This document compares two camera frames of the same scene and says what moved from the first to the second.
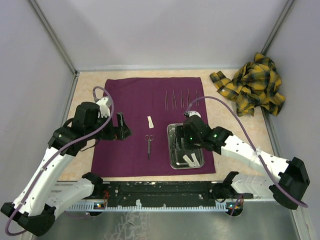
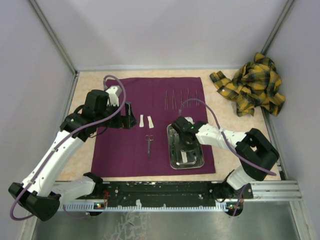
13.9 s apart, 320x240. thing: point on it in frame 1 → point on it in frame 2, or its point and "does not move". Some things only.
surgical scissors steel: (150, 138) does not move
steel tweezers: (173, 99) does not move
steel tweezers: (197, 101) does not move
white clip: (195, 161) → (184, 157)
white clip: (189, 162) → (141, 124)
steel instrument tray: (181, 157) does not move
